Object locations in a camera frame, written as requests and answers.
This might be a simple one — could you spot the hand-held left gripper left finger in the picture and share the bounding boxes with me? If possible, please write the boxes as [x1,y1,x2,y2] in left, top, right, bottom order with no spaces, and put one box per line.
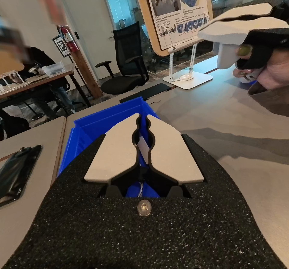
[84,113,141,197]

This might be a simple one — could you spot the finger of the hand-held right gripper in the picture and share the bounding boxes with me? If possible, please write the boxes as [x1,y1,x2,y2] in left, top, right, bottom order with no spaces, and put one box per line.
[197,16,289,42]
[212,2,275,24]

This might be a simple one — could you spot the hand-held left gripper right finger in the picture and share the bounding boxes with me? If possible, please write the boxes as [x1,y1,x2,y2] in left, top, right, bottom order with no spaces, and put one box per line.
[146,115,205,197]

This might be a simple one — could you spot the blue plastic bin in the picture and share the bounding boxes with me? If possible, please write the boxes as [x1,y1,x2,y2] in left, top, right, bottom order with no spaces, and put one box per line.
[57,96,161,198]

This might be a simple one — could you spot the person's right forearm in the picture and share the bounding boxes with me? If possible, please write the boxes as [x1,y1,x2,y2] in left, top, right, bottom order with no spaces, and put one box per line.
[247,78,289,116]

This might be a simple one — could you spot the person's right hand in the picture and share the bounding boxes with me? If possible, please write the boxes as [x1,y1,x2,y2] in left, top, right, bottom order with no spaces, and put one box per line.
[233,44,289,91]

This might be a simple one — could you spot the white board stand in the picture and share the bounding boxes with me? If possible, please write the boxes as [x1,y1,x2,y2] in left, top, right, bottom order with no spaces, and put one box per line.
[163,43,214,90]

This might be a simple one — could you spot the instruction board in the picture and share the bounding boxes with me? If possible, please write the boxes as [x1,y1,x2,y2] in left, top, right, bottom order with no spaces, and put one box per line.
[138,0,214,57]

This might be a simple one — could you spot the wooden office desk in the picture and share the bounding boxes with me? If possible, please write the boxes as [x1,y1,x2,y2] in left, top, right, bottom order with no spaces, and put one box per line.
[0,62,92,118]

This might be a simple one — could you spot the black clipboard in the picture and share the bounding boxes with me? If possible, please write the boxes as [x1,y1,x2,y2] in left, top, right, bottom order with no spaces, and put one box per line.
[0,144,42,208]

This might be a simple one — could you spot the black mesh office chair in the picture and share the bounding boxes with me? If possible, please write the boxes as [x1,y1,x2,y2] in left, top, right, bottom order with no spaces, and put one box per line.
[95,21,150,95]

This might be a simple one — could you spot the black backpack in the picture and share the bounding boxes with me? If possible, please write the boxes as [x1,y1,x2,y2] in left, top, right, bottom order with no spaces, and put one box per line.
[0,110,31,141]

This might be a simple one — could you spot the clear plastic container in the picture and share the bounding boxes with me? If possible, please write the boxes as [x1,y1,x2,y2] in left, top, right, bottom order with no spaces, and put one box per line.
[42,61,65,75]

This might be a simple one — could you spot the black and white marker sign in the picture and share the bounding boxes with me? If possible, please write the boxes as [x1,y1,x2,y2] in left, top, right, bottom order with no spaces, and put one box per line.
[51,35,72,58]

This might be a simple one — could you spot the red fire extinguisher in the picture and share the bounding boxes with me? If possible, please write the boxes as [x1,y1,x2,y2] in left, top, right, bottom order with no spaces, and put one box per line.
[57,25,79,53]

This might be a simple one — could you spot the white door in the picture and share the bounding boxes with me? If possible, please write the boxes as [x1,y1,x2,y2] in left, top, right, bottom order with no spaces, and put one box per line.
[60,0,114,80]

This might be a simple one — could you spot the black cable tray cover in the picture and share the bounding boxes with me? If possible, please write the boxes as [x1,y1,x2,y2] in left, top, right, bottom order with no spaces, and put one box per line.
[119,83,172,104]

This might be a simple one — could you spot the wooden post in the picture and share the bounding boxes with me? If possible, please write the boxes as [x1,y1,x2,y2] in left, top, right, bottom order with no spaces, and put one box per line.
[30,0,104,100]

